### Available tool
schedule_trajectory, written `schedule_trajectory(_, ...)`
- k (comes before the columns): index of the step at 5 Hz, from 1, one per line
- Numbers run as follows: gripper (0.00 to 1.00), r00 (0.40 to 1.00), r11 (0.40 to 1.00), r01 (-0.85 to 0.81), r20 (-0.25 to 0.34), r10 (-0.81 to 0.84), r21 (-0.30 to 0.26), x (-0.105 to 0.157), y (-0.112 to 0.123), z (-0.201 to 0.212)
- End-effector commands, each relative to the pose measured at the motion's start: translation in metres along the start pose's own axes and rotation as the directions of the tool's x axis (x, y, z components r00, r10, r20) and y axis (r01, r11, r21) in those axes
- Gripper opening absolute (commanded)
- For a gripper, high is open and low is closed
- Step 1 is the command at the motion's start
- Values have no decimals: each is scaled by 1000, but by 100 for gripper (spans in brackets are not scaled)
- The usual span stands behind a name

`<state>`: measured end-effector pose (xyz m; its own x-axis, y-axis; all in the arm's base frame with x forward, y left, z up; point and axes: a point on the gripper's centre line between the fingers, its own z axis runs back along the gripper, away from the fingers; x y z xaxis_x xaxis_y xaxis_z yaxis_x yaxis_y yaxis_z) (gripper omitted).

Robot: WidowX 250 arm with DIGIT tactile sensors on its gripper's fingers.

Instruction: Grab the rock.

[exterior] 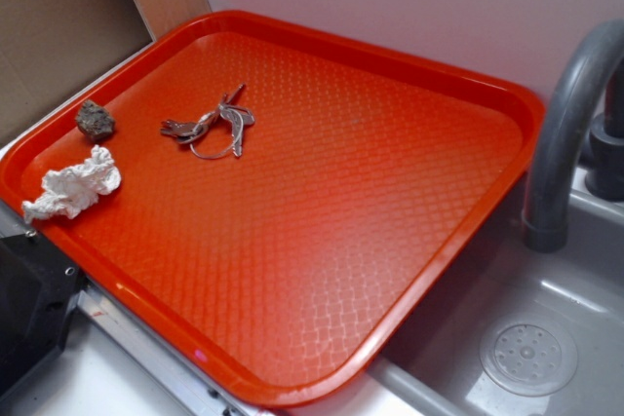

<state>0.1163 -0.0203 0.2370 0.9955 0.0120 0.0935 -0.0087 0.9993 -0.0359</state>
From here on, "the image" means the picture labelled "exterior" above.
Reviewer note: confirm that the dark grey faucet handle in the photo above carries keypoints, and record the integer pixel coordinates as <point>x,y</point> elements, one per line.
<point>605,178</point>

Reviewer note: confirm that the grey curved faucet spout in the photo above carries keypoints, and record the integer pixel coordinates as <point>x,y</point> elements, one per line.
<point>577,100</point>

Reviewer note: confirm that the orange plastic tray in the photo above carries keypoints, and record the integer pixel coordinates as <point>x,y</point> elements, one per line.
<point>282,273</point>

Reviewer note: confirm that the brown grey rock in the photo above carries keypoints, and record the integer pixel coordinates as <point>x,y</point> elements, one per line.
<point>94,121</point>

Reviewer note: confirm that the silver key bunch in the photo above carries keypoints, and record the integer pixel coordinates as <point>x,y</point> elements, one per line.
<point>227,114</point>

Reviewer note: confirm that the silver metal rail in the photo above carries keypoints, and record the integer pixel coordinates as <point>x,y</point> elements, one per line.
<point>113,365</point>

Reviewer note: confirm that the grey plastic sink basin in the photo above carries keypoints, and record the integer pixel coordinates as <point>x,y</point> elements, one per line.
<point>432,362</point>

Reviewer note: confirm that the crumpled white paper tissue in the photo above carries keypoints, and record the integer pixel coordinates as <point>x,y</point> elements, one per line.
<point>70,191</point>

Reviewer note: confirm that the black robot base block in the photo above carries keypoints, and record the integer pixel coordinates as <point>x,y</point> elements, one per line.
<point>39,292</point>

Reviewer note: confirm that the round grey sink drain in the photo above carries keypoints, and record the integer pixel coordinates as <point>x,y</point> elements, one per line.
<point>528,358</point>

